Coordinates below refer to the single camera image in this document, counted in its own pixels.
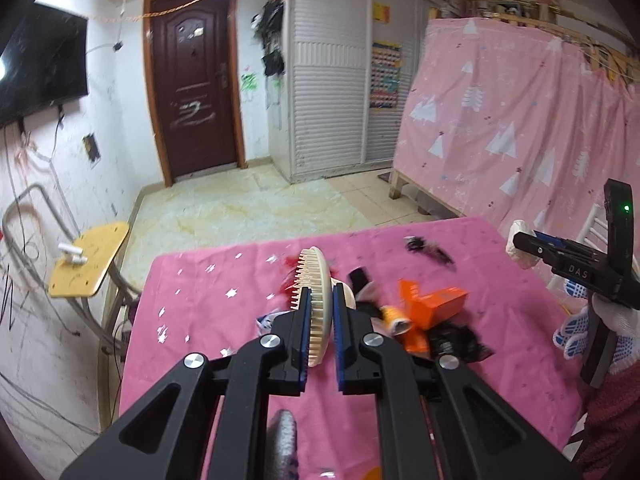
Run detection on small black box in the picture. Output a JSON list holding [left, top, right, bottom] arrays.
[[347, 268, 374, 294]]

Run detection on colourful chart poster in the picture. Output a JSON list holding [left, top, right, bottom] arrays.
[[370, 41, 404, 110]]

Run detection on orange cardboard box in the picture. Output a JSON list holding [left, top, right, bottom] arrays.
[[397, 280, 469, 332]]

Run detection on cream hairbrush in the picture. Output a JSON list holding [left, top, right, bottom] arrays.
[[287, 246, 357, 367]]

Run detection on white slatted wardrobe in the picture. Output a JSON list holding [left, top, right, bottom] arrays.
[[267, 0, 437, 185]]

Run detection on pink tree print curtain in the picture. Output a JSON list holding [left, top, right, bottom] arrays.
[[393, 16, 640, 252]]

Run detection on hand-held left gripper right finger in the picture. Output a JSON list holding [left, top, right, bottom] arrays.
[[332, 282, 584, 480]]

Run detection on yellow seat metal chair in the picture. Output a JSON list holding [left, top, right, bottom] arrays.
[[2, 183, 144, 357]]

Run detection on white metal chair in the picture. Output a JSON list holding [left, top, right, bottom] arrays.
[[575, 204, 610, 249]]

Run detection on white blue printed wrapper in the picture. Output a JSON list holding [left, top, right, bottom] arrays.
[[255, 310, 292, 337]]

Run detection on small white plastic part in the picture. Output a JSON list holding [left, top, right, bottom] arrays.
[[58, 243, 89, 266]]

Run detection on open wall socket box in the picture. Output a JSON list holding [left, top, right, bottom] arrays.
[[82, 133, 101, 166]]

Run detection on black crumpled wrapper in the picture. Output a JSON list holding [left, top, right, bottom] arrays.
[[429, 321, 494, 364]]

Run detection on orange packet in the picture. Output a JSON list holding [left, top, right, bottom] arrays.
[[404, 329, 432, 355]]

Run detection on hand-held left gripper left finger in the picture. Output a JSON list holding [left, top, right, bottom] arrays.
[[59, 282, 314, 480]]

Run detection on grey speckled tube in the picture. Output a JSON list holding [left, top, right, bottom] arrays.
[[267, 409, 300, 480]]

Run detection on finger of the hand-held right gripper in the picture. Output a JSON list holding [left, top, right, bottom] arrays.
[[511, 230, 601, 273]]

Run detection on dark brown door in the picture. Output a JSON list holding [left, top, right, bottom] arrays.
[[142, 0, 247, 187]]

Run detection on person's right hand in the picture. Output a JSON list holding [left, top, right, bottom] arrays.
[[552, 281, 640, 375]]

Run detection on small orange tube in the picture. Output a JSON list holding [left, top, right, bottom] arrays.
[[382, 305, 414, 337]]

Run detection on white tissue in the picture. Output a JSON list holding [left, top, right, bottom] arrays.
[[505, 219, 542, 272]]

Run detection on pink star tablecloth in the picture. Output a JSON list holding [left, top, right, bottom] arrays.
[[119, 216, 598, 480]]

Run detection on black feathery wrapper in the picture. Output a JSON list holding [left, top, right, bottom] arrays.
[[404, 236, 457, 267]]

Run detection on person's right forearm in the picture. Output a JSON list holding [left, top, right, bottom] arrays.
[[564, 355, 640, 477]]

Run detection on black wall television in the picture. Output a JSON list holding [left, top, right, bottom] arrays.
[[0, 2, 90, 129]]

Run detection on red wrapper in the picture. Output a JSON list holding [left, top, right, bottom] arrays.
[[281, 257, 302, 307]]

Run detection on orange rope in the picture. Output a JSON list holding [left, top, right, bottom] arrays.
[[87, 0, 237, 24]]

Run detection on black hanging bags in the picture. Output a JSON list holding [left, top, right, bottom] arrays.
[[251, 0, 286, 79]]

